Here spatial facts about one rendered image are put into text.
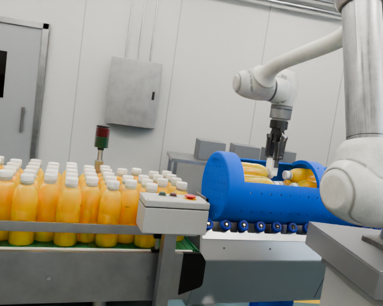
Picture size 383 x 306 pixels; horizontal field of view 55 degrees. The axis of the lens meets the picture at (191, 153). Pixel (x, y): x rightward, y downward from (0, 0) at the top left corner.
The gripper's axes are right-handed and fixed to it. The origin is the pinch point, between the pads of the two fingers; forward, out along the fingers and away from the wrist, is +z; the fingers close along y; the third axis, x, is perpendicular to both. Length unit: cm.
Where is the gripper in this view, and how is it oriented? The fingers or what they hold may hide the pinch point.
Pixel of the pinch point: (272, 167)
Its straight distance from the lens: 161.0
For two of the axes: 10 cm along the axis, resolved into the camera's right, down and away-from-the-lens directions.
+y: -3.1, -1.3, 9.4
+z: -1.4, 9.9, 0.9
